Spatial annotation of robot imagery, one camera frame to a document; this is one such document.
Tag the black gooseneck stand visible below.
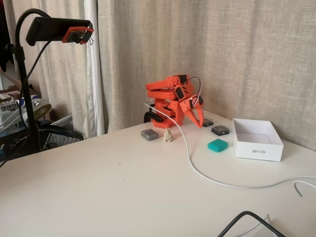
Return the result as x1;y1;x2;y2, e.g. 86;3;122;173
4;8;50;153

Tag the brown cardboard box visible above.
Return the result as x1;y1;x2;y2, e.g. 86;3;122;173
0;71;42;100

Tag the small beige bear figurine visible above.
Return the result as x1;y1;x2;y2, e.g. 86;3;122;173
163;127;174;143

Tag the grey square block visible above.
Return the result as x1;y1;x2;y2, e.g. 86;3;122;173
140;128;159;142

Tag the short grey-white cable end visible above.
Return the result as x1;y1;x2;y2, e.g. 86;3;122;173
293;181;316;198

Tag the green rounded cube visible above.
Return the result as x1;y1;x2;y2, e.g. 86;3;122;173
207;138;228;153

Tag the black camera holder bar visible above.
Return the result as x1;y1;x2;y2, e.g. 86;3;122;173
26;16;94;46

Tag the long white cable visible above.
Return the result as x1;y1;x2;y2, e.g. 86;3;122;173
144;100;316;190

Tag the beige linen curtain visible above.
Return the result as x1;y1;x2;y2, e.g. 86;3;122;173
97;0;316;152

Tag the camera on black stand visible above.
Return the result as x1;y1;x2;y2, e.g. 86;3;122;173
3;0;109;140

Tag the white cardboard box bin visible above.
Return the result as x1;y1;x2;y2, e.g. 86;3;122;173
232;118;284;162

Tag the black table clamp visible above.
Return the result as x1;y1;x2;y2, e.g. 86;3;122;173
144;111;165;123

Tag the beige metal lamp shade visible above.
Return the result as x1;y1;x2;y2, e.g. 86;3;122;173
26;97;52;119

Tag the orange camera module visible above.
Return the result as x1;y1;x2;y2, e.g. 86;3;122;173
61;27;95;45

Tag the thin gripper servo wire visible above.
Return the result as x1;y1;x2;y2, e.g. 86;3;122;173
186;77;203;109

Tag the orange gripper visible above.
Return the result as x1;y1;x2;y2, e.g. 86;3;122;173
179;95;205;129

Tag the black floor fan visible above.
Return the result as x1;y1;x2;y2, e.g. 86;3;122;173
0;120;85;162

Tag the thick black cable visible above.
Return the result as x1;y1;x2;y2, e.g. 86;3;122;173
217;210;287;237

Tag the black camera cable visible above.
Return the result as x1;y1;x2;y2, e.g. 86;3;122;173
18;39;54;129

